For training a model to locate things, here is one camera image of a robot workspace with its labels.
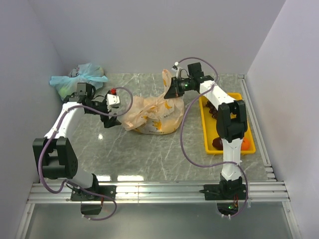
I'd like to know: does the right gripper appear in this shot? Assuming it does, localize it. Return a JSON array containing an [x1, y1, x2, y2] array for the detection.
[[164, 77, 194, 99]]

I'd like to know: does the orange translucent plastic bag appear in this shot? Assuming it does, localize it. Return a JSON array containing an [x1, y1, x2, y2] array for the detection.
[[119, 69, 184, 135]]

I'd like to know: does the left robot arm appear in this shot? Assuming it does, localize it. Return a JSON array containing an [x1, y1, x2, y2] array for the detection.
[[32, 83, 120, 201]]

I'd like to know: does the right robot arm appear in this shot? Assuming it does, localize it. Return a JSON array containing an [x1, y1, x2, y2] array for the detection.
[[164, 62, 249, 200]]

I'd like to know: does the blue tied plastic bag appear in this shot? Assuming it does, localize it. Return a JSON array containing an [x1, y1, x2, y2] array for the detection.
[[49, 63, 108, 100]]

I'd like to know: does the orange fake fruit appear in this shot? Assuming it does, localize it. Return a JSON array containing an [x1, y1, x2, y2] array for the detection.
[[241, 137, 251, 151]]

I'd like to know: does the yellow plastic tray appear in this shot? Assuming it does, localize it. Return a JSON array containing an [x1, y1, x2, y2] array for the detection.
[[199, 96, 256, 155]]

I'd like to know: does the dark red mangosteen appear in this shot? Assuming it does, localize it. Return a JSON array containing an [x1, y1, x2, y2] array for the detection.
[[212, 137, 223, 150]]

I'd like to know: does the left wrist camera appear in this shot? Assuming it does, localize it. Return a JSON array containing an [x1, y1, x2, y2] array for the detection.
[[106, 88, 121, 106]]

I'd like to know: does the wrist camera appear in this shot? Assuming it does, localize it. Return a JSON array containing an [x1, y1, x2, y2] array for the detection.
[[171, 62, 184, 79], [106, 88, 121, 106]]

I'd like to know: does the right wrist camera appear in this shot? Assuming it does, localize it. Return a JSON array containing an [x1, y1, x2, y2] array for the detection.
[[171, 62, 184, 79]]

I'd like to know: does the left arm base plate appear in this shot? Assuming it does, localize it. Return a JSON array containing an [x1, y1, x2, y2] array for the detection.
[[70, 185, 116, 202]]

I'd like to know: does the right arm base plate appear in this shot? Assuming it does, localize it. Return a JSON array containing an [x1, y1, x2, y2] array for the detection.
[[200, 184, 247, 201]]

